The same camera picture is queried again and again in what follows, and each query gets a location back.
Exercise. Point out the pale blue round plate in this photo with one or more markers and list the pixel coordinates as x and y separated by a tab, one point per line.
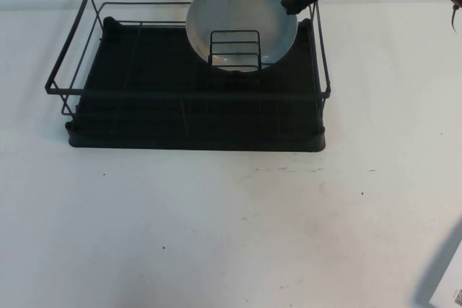
234	12

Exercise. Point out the white box with QR code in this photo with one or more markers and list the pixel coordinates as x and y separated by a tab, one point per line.
451	286

